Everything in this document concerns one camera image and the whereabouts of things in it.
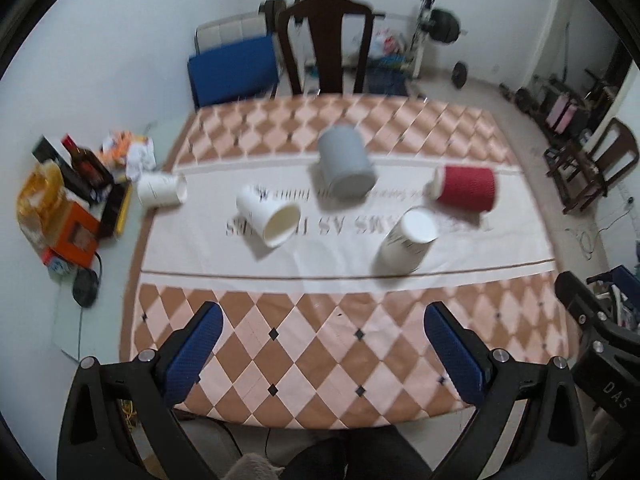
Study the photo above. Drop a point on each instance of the orange box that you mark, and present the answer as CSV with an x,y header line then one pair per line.
x,y
75,235

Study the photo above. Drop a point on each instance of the person's legs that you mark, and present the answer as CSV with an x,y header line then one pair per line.
x,y
345,460

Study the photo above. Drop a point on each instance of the white plastic bag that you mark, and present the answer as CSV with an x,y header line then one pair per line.
x,y
390,42

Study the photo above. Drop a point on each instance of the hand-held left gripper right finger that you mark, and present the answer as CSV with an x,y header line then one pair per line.
x,y
456,356

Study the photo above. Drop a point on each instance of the grey cup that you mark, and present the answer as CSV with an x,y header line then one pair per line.
x,y
346,162

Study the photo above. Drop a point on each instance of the red ribbed paper cup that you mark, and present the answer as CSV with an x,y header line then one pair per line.
x,y
466,187

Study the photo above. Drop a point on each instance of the crumpled white paper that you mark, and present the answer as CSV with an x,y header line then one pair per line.
x,y
141,159

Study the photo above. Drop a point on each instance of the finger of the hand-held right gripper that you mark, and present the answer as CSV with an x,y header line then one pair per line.
x,y
580,297

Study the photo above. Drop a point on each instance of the pink bag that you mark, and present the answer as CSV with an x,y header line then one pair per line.
x,y
561,111

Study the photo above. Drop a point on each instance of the brown wooden chair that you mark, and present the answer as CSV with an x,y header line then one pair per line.
x,y
595,160

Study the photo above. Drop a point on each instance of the checkered tablecloth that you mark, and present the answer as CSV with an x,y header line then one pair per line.
x,y
330,330

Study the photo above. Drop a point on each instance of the white padded panel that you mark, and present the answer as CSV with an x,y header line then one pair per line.
x,y
230,30

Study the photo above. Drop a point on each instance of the black round device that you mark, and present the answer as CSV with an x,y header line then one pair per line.
x,y
85,287

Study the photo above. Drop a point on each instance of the blue and white packet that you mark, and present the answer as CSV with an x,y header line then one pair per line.
x,y
59,267

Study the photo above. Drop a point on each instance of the black and yellow box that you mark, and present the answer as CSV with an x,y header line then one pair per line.
x,y
119,207

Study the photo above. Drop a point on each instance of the orange snack packet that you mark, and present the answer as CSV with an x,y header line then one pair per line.
x,y
117,144

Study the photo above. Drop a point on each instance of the plain white paper cup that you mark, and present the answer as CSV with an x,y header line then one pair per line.
x,y
162,190

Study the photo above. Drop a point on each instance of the white cup with small print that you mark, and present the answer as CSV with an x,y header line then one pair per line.
x,y
406,242

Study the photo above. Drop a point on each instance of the barbell with black plates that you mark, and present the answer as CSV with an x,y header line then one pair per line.
x,y
444,25

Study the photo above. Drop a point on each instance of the white cup with black print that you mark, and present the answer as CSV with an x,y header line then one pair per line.
x,y
267,217

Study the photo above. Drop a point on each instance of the dark wooden chair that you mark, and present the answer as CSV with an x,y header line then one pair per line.
x,y
325,45

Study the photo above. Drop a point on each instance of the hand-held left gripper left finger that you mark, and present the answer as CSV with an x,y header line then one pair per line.
x,y
194,351

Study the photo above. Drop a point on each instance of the white weight rack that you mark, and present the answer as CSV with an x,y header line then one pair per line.
x,y
420,35

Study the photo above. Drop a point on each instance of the blue crate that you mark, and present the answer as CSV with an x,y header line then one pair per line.
x,y
386,79

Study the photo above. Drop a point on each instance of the bread bag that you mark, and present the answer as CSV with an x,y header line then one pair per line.
x,y
37,205

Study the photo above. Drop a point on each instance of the dark liquor bottle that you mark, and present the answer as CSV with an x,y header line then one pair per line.
x,y
87,164

